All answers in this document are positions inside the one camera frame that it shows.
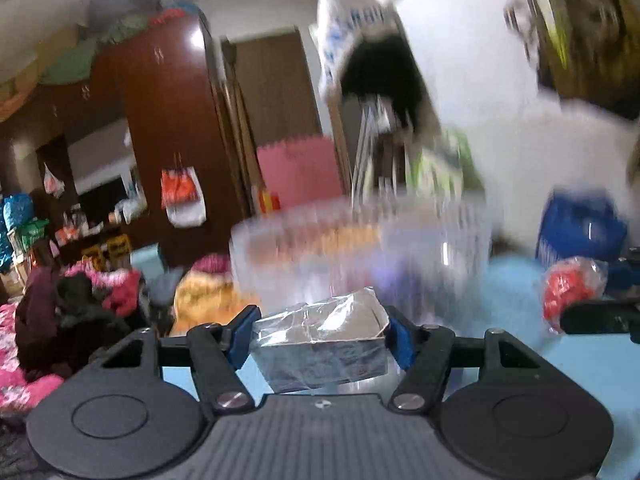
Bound blue and green bags pile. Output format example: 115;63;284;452
0;194;52;267

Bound pink clothes pile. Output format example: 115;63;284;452
64;254;145;317

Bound clear plastic perforated basket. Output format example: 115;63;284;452
229;194;495;328

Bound green and white shopping bag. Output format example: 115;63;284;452
406;129;487;203

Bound brown wooden wardrobe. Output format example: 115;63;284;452
0;12;251;266

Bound blue woven bag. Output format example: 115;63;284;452
536;189;629;267

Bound light blue plastic stool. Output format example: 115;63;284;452
130;244;164;282

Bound yellow plastic crates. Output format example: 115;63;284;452
81;236;134;272

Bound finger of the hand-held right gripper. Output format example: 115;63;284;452
602;247;640;298
560;299;640;345

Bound dark maroon garment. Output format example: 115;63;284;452
14;265;132;383

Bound brown wooden door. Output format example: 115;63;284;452
231;29;323;147

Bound black hanging garment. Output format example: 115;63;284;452
340;35;442;133

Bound yellow floral blanket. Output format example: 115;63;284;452
172;267;262;337

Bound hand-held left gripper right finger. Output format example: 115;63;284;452
385;305;546;413

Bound light blue foil lined box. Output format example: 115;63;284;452
251;287;391;394

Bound pink floral cloth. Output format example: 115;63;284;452
0;300;66;413

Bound pink foam mat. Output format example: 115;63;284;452
256;135;347;211

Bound orange and white hanging bag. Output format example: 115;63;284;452
160;166;207;227

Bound red packet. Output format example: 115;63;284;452
541;256;609;335

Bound white hanging plastic bag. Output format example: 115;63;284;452
43;163;66;199

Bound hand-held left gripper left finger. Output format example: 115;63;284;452
90;305;262;415

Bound brown hanging bag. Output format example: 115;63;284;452
504;0;640;118

